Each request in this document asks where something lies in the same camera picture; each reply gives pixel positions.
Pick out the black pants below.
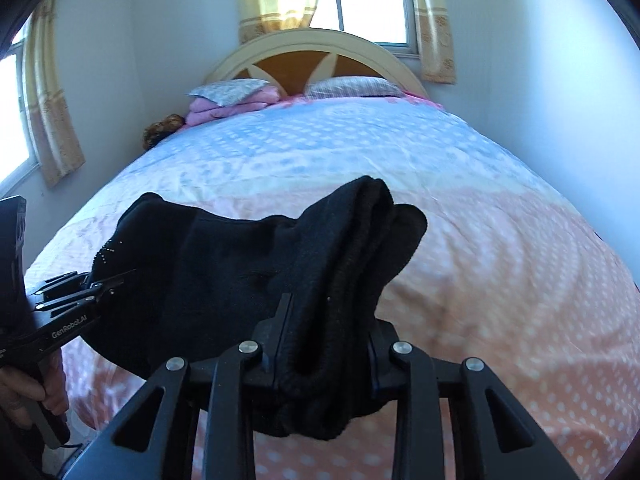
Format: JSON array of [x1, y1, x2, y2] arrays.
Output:
[[90, 176, 428, 442]]

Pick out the brown plush toy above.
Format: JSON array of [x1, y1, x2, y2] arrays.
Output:
[[142, 114, 186, 151]]

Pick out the white framed window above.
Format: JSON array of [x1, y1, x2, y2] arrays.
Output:
[[0, 35, 41, 188], [310, 0, 420, 57]]

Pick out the cream and wooden headboard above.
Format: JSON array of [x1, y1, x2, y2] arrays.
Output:
[[202, 29, 430, 101]]

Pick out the folded pink blanket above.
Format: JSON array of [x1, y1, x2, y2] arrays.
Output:
[[185, 85, 281, 126]]

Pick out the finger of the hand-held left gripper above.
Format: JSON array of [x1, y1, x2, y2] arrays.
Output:
[[42, 270, 96, 295], [27, 269, 138, 313]]

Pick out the grey patterned pillow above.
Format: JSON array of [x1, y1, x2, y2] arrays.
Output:
[[304, 76, 403, 100], [186, 79, 271, 106]]

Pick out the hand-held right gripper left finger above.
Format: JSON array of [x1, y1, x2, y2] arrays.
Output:
[[62, 292, 293, 480]]

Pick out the person's left hand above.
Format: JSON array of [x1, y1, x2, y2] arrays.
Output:
[[0, 349, 71, 428]]

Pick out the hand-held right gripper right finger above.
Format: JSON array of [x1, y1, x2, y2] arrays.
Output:
[[367, 320, 581, 480]]

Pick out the pink and blue dotted bedspread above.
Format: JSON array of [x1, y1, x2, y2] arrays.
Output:
[[22, 96, 640, 480]]

